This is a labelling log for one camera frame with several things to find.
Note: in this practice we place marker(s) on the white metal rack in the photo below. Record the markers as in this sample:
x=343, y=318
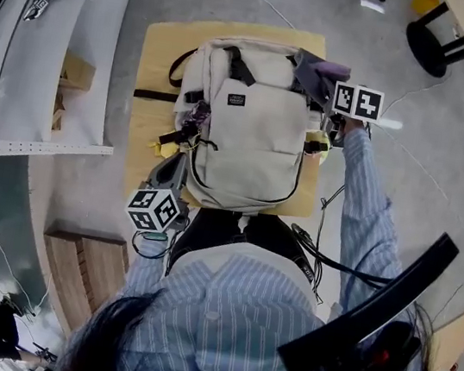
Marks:
x=34, y=83

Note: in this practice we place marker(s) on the light wooden desk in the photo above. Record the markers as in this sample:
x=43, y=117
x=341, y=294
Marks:
x=461, y=334

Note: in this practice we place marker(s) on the person's left forearm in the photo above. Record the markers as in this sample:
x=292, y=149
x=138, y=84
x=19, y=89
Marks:
x=145, y=262

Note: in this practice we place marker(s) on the purple cloth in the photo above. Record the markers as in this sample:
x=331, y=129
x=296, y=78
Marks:
x=315, y=73

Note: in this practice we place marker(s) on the yellow item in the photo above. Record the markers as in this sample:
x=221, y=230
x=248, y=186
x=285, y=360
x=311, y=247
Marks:
x=165, y=151

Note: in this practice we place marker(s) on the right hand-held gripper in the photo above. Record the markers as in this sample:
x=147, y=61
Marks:
x=358, y=104

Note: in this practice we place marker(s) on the beige backpack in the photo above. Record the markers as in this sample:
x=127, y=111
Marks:
x=256, y=140

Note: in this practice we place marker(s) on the yellow bin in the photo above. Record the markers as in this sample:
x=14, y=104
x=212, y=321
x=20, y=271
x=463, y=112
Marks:
x=425, y=1

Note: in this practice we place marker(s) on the black head mount bar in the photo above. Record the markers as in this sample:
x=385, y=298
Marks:
x=368, y=315

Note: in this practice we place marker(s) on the spare hand-held gripper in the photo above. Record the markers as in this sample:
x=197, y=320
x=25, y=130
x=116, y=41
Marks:
x=36, y=9

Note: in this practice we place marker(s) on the wooden pallet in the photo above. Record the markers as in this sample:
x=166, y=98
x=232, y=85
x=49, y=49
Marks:
x=87, y=271

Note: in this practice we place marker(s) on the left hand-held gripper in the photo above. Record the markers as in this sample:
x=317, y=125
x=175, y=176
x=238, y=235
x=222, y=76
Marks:
x=151, y=211

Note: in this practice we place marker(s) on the person's black trouser legs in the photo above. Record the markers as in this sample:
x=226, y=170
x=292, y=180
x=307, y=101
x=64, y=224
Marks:
x=216, y=230

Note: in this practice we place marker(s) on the light wooden square table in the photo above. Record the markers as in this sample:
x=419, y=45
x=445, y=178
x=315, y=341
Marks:
x=160, y=59

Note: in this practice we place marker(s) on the person's right forearm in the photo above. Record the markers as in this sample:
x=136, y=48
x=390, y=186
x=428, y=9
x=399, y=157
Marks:
x=362, y=188

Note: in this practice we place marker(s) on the person's striped shirt torso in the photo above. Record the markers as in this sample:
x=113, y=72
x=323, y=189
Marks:
x=227, y=323

